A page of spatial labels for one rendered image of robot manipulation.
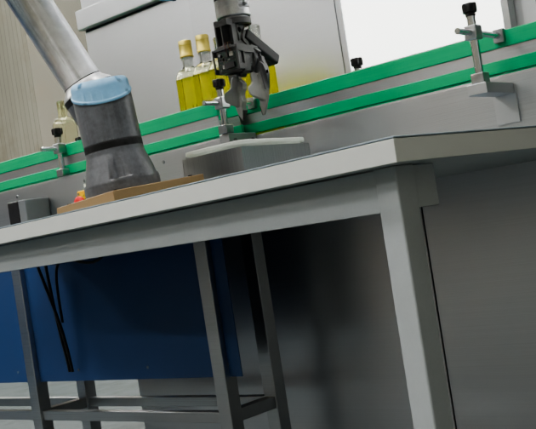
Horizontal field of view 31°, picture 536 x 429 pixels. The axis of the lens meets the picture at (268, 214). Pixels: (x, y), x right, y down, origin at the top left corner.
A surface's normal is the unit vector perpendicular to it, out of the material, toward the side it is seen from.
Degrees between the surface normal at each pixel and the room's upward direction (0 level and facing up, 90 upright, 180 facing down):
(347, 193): 90
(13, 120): 90
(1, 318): 90
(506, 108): 90
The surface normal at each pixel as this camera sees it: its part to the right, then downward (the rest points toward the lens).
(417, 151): 0.65, -0.11
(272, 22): -0.64, 0.08
